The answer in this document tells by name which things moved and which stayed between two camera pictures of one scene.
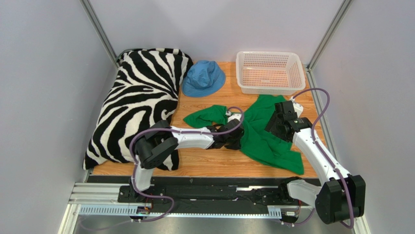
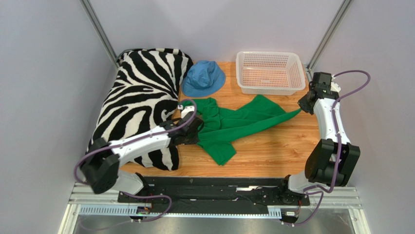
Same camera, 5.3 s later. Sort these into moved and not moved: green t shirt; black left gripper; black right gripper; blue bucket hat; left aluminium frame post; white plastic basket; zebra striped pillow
Moved: black left gripper; black right gripper; green t shirt
Not moved: blue bucket hat; zebra striped pillow; white plastic basket; left aluminium frame post
